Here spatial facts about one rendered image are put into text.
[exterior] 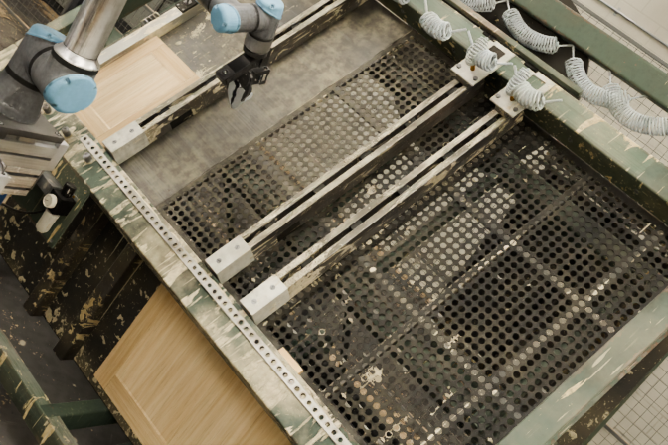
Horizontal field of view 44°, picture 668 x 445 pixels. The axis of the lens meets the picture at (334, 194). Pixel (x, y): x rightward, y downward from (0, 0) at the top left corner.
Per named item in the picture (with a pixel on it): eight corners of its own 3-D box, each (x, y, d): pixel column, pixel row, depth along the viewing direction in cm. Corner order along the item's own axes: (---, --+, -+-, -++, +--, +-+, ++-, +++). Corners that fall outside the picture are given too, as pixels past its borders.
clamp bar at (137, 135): (105, 150, 275) (82, 104, 255) (377, -26, 310) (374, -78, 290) (121, 169, 270) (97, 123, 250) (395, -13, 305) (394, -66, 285)
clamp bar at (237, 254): (205, 266, 248) (187, 225, 228) (490, 60, 283) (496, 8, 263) (225, 289, 243) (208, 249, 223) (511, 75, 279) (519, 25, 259)
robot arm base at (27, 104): (2, 119, 202) (23, 86, 200) (-31, 82, 208) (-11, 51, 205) (48, 128, 216) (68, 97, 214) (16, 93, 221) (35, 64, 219)
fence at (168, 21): (52, 90, 291) (48, 82, 288) (267, -42, 319) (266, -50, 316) (59, 98, 289) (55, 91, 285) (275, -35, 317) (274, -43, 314)
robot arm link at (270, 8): (250, -9, 221) (276, -9, 227) (240, 26, 228) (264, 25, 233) (265, 8, 217) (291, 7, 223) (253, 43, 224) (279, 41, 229)
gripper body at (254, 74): (265, 85, 241) (277, 52, 234) (244, 91, 235) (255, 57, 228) (248, 71, 244) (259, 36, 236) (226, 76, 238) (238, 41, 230)
